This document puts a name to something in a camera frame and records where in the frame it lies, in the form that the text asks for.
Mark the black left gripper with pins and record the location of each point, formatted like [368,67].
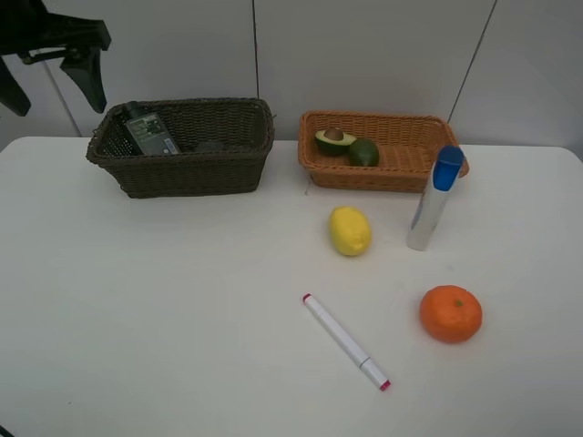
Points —
[29,31]

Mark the dark green pump bottle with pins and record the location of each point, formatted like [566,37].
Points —
[147,132]

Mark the black whiteboard eraser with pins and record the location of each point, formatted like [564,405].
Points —
[211,146]

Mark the halved avocado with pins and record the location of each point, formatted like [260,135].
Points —
[333,142]

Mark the green lime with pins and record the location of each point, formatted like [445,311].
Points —
[363,152]

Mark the yellow lemon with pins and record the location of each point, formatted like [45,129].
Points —
[350,231]

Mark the white marker pink caps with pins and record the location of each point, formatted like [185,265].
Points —
[346,342]

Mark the white tube blue cap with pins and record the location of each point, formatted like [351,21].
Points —
[444,174]

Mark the orange tangerine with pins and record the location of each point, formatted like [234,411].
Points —
[450,314]

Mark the dark brown wicker basket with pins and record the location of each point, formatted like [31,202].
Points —
[245,124]

